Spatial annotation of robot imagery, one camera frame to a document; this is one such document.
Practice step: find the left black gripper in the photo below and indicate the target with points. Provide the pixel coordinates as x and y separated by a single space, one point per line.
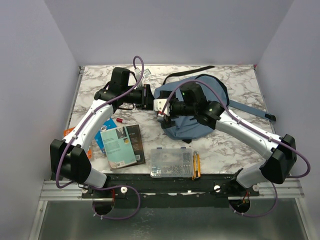
147 98

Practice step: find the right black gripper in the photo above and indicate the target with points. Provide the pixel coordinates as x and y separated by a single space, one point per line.
167 123

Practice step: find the blue student backpack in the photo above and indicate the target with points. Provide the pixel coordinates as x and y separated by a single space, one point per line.
188 129

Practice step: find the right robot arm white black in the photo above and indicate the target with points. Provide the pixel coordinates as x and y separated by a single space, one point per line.
279 153

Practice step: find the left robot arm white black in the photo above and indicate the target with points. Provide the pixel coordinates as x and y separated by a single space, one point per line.
68 157

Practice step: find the blue blister pack card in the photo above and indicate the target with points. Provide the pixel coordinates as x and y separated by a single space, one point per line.
109 124

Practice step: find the red white glue stick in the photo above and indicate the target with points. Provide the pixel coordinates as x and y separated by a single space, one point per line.
120 120

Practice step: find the clear plastic screw box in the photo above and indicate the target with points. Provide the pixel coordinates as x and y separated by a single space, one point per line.
171 163

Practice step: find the yellow utility knife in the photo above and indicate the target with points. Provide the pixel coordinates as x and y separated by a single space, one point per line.
196 166

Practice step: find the teal paperback book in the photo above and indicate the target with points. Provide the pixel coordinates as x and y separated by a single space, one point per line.
118 148

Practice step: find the orange treehouse book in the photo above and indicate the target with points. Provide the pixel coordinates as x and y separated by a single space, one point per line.
89 151

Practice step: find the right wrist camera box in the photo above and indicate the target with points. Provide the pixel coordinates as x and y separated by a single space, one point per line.
161 108

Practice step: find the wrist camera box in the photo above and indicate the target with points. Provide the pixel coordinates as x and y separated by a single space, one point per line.
161 108
146 73

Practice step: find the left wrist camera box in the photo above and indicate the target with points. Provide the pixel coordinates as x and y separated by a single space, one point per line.
146 73

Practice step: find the black mounting base plate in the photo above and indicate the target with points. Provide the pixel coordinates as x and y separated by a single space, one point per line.
210 190

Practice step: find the aluminium rail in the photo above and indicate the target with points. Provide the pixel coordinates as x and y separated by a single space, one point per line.
290 189

